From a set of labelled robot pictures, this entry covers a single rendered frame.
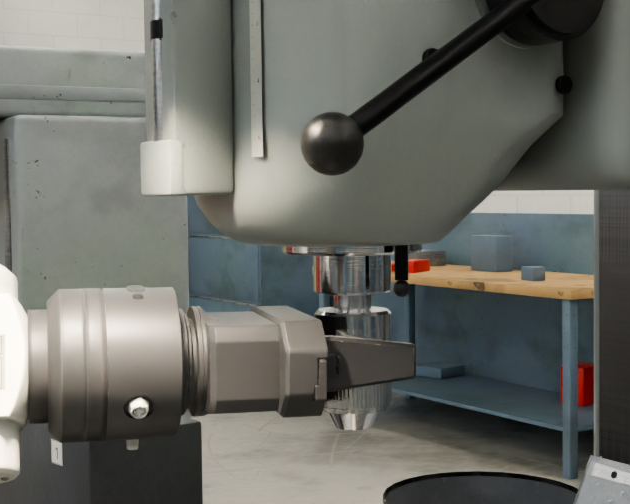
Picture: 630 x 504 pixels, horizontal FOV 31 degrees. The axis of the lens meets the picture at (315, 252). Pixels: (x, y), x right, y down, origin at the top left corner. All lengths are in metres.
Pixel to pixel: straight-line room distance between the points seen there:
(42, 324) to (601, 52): 0.35
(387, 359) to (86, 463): 0.44
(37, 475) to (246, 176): 0.58
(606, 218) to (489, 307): 5.99
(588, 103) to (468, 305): 6.50
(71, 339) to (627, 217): 0.55
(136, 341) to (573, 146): 0.28
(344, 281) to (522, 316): 6.14
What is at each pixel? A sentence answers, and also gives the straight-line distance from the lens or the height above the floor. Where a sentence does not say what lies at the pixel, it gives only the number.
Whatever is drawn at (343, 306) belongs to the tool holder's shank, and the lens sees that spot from 0.70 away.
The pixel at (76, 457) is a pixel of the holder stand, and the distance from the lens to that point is 1.07.
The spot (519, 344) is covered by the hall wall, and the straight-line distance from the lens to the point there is 6.85.
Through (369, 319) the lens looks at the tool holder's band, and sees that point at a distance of 0.69.
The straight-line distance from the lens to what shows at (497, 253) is 6.47.
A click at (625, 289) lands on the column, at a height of 1.25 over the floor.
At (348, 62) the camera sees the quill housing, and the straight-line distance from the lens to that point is 0.60.
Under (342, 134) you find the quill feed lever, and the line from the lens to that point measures 0.53.
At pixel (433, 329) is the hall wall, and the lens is 7.46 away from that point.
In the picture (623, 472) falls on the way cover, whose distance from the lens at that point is 1.06.
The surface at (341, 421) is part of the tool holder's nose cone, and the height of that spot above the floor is 1.20.
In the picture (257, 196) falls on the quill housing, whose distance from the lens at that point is 0.63.
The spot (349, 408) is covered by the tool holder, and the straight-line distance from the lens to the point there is 0.69.
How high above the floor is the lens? 1.34
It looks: 3 degrees down
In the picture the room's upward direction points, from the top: 1 degrees counter-clockwise
